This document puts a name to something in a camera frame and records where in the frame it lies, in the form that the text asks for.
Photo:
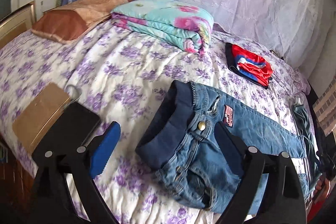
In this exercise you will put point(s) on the brown satin pillow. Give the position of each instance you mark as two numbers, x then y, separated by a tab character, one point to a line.
71	19

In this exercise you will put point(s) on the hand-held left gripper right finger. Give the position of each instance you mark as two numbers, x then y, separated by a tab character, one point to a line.
231	153

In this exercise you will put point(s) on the folded floral quilt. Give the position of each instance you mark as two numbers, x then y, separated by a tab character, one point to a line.
162	19

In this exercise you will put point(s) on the folded red blue shorts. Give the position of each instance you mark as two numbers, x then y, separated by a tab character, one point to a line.
249	64

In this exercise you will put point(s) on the purple floral bed sheet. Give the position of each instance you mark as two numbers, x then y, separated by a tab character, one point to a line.
126	77

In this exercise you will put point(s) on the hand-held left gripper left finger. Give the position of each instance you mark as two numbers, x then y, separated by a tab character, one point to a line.
103	153

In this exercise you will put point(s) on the brown cardboard box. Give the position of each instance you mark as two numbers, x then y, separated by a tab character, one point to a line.
39	113

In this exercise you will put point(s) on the blue denim jeans pants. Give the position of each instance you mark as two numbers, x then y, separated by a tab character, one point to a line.
181	140

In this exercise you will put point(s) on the dark green pants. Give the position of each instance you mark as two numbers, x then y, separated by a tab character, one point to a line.
302	121

